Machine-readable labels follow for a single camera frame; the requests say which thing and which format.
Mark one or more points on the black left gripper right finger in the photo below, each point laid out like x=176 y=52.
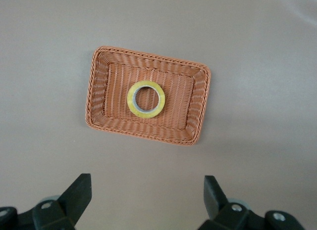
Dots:
x=223 y=207

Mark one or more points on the brown wicker basket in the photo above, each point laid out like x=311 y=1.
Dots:
x=173 y=91

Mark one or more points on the yellow clear tape roll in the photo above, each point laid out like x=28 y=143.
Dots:
x=146 y=115

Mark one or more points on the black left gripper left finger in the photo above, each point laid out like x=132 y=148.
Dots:
x=67 y=205

